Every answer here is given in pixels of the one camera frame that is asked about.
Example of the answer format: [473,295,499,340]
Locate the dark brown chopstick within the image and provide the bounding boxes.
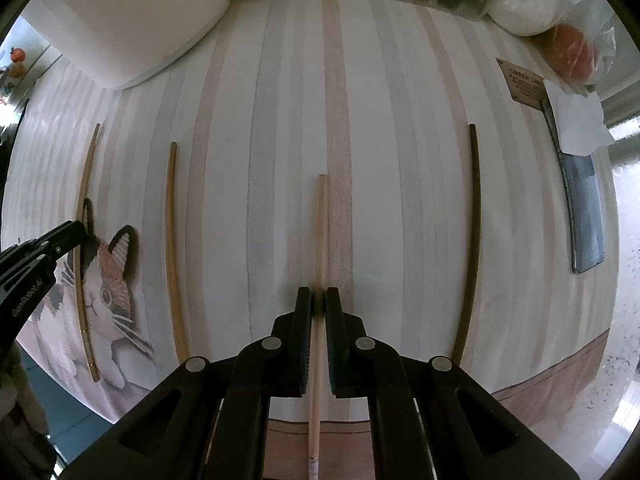
[451,123,483,361]

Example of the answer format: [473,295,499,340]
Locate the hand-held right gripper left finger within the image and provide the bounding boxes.
[60,286,315,480]

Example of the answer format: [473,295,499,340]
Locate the red orange pouch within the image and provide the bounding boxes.
[550,24,601,81]

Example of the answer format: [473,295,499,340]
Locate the cream plastic utensil holder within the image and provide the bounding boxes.
[25,0,233,92]

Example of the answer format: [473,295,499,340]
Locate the striped cat-print mat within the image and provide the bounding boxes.
[0,0,613,461]

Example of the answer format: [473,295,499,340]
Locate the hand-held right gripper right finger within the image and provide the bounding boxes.
[325,286,583,480]

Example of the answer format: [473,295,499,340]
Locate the small wooden sign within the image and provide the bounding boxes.
[496,57,548,110]

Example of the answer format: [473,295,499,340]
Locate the light wooden chopstick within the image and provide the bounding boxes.
[306,174,329,480]
[75,122,101,383]
[165,142,191,361]

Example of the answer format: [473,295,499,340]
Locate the orange figurine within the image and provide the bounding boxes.
[7,47,28,78]

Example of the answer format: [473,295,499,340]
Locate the white plastic bag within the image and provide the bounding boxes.
[487,0,618,86]

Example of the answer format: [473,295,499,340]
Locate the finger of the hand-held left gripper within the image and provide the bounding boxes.
[0,220,90,286]

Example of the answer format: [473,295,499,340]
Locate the person's left forearm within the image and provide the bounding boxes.
[0,352,56,473]

